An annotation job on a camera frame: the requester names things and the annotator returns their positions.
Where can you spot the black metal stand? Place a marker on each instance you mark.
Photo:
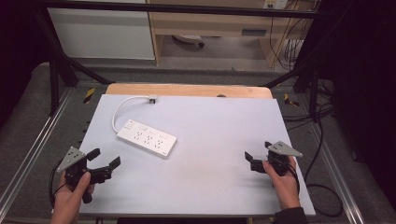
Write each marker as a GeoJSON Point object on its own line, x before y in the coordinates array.
{"type": "Point", "coordinates": [54, 84]}
{"type": "Point", "coordinates": [313, 90]}

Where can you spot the office chair base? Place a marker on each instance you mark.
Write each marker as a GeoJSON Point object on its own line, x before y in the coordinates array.
{"type": "Point", "coordinates": [190, 39]}

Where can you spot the white cabinet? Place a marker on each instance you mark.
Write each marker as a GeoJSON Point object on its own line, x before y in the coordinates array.
{"type": "Point", "coordinates": [102, 34]}

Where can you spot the black metal crossbar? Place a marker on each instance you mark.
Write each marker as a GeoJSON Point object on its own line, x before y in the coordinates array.
{"type": "Point", "coordinates": [174, 8]}

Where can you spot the person's right hand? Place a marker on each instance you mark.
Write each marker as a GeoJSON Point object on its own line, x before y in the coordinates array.
{"type": "Point", "coordinates": [286, 186]}

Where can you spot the white power strip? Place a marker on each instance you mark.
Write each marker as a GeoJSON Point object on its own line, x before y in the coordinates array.
{"type": "Point", "coordinates": [146, 137]}

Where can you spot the wooden office desk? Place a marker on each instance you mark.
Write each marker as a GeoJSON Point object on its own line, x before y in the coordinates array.
{"type": "Point", "coordinates": [211, 23]}

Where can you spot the black curtain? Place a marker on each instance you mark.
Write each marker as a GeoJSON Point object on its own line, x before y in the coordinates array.
{"type": "Point", "coordinates": [361, 77]}
{"type": "Point", "coordinates": [18, 46]}

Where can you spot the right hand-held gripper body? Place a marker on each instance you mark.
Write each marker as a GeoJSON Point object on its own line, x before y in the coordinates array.
{"type": "Point", "coordinates": [280, 148]}

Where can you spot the aluminium floor rail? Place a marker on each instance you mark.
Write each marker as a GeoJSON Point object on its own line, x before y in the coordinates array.
{"type": "Point", "coordinates": [336, 174]}
{"type": "Point", "coordinates": [34, 146]}

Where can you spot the yellow black tape strip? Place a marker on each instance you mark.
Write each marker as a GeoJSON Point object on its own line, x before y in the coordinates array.
{"type": "Point", "coordinates": [89, 95]}
{"type": "Point", "coordinates": [290, 100]}

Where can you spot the white wall socket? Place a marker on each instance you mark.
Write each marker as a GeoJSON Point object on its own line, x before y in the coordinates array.
{"type": "Point", "coordinates": [275, 3]}

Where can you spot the light wooden table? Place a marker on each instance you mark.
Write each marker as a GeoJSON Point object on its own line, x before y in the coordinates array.
{"type": "Point", "coordinates": [186, 90]}

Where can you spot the person's left hand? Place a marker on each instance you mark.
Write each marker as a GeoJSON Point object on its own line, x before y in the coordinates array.
{"type": "Point", "coordinates": [69, 199]}

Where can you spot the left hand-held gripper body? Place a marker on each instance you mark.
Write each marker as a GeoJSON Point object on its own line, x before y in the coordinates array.
{"type": "Point", "coordinates": [72, 158]}

